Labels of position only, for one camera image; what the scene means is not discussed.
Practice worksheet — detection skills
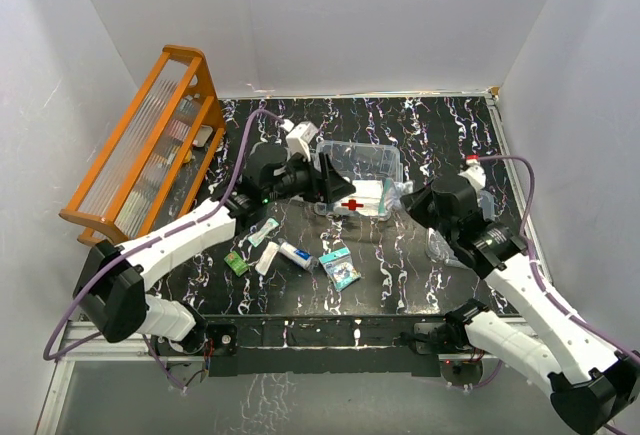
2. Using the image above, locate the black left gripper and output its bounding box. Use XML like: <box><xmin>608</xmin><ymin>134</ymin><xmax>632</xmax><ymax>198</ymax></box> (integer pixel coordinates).
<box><xmin>263</xmin><ymin>151</ymin><xmax>355</xmax><ymax>204</ymax></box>

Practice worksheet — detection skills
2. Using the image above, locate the white blue packet bag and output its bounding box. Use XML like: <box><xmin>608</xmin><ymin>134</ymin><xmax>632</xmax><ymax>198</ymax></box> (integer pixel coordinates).
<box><xmin>350</xmin><ymin>180</ymin><xmax>384</xmax><ymax>216</ymax></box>

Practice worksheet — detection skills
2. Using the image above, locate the clear first aid box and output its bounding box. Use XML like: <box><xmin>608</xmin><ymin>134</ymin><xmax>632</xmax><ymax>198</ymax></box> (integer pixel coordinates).
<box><xmin>314</xmin><ymin>141</ymin><xmax>404</xmax><ymax>221</ymax></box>

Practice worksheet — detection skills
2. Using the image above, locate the teal clear zip bag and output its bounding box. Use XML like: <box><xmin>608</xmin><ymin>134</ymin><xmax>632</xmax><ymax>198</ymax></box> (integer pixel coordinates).
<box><xmin>378</xmin><ymin>178</ymin><xmax>414</xmax><ymax>218</ymax></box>

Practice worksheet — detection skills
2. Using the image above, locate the white blue ointment tube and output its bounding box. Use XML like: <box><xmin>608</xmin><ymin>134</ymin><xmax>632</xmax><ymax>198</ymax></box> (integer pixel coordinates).
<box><xmin>278</xmin><ymin>240</ymin><xmax>314</xmax><ymax>270</ymax></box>

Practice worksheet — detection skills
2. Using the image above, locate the long white teal sachet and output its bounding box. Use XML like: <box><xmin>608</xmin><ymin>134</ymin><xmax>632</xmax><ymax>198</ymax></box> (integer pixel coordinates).
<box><xmin>255</xmin><ymin>241</ymin><xmax>279</xmax><ymax>275</ymax></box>

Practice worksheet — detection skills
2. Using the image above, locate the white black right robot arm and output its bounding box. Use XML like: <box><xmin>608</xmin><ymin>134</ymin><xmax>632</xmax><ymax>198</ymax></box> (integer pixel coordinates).
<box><xmin>400</xmin><ymin>175</ymin><xmax>639</xmax><ymax>434</ymax></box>

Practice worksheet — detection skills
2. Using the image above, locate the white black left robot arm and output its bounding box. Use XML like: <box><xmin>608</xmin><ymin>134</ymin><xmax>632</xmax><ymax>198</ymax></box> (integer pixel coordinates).
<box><xmin>74</xmin><ymin>145</ymin><xmax>356</xmax><ymax>354</ymax></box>

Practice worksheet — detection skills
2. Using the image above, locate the clear plastic box lid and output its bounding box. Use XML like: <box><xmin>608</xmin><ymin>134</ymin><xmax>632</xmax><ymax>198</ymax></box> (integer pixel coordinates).
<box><xmin>425</xmin><ymin>190</ymin><xmax>496</xmax><ymax>270</ymax></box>

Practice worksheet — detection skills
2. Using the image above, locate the small green packet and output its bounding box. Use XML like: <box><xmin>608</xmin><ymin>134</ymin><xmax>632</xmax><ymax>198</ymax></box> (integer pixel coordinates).
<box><xmin>224</xmin><ymin>251</ymin><xmax>250</xmax><ymax>277</ymax></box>

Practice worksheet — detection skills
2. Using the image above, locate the orange wooden rack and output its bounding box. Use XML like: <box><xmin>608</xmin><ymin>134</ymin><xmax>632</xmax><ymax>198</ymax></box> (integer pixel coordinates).
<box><xmin>59</xmin><ymin>45</ymin><xmax>226</xmax><ymax>247</ymax></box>

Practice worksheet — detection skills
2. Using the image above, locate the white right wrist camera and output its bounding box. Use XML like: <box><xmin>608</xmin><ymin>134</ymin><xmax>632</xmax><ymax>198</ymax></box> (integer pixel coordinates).
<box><xmin>459</xmin><ymin>155</ymin><xmax>486</xmax><ymax>192</ymax></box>

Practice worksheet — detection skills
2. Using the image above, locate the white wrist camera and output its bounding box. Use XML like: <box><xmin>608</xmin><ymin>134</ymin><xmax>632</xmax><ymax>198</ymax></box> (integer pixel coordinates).
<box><xmin>285</xmin><ymin>121</ymin><xmax>319</xmax><ymax>162</ymax></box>
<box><xmin>459</xmin><ymin>155</ymin><xmax>486</xmax><ymax>192</ymax></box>

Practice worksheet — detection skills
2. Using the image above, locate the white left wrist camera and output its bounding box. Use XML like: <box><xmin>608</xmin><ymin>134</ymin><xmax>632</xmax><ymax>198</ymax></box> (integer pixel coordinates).
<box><xmin>285</xmin><ymin>121</ymin><xmax>319</xmax><ymax>162</ymax></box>

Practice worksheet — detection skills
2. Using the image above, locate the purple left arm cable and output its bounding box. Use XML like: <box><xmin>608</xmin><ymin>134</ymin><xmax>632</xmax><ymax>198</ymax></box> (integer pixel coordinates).
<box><xmin>42</xmin><ymin>108</ymin><xmax>296</xmax><ymax>391</ymax></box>

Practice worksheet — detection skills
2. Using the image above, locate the aluminium frame rail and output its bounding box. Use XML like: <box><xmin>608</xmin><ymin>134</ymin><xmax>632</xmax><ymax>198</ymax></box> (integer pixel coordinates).
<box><xmin>34</xmin><ymin>99</ymin><xmax>619</xmax><ymax>435</ymax></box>

